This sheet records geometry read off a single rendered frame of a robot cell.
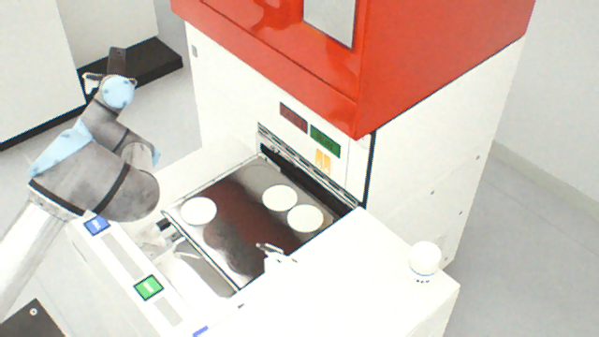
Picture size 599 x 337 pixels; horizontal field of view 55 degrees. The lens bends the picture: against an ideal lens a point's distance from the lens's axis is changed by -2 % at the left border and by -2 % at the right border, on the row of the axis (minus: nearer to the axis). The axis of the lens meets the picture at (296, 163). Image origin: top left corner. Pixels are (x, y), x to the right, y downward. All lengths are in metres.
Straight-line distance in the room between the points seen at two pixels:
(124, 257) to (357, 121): 0.68
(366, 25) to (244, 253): 0.70
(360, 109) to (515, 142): 1.94
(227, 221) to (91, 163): 0.63
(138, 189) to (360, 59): 0.53
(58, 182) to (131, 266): 0.48
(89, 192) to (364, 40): 0.62
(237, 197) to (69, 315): 1.19
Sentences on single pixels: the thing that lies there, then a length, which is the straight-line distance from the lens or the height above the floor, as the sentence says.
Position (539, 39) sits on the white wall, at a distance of 2.90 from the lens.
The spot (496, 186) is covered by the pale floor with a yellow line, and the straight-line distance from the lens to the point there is 3.16.
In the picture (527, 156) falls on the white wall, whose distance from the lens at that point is 3.22.
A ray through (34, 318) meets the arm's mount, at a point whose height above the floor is 1.03.
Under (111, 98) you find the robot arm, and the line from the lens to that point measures 1.50.
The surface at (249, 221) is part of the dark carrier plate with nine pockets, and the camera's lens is 1.66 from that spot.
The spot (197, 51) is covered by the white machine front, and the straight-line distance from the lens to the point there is 1.98.
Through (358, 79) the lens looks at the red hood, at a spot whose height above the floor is 1.41.
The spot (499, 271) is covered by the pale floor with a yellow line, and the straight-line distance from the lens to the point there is 2.81.
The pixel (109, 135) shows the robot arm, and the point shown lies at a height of 1.20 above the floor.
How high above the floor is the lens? 2.17
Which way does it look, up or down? 45 degrees down
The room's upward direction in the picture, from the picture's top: 1 degrees clockwise
